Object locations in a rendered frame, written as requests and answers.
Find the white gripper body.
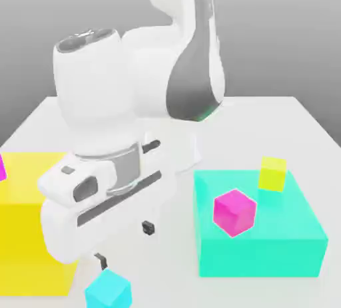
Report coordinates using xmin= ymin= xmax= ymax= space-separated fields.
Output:
xmin=39 ymin=168 xmax=176 ymax=265

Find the small cyan cube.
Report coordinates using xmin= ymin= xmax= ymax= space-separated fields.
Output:
xmin=84 ymin=267 xmax=133 ymax=308

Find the small magenta cube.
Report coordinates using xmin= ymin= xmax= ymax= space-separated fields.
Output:
xmin=0 ymin=153 xmax=8 ymax=183
xmin=212 ymin=188 xmax=258 ymax=239

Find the large yellow box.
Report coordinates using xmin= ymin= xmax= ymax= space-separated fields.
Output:
xmin=0 ymin=152 xmax=80 ymax=297

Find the large teal box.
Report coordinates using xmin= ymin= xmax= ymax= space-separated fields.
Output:
xmin=192 ymin=168 xmax=329 ymax=279

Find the small yellow-green cube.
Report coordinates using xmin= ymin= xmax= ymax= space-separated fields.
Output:
xmin=258 ymin=156 xmax=288 ymax=193

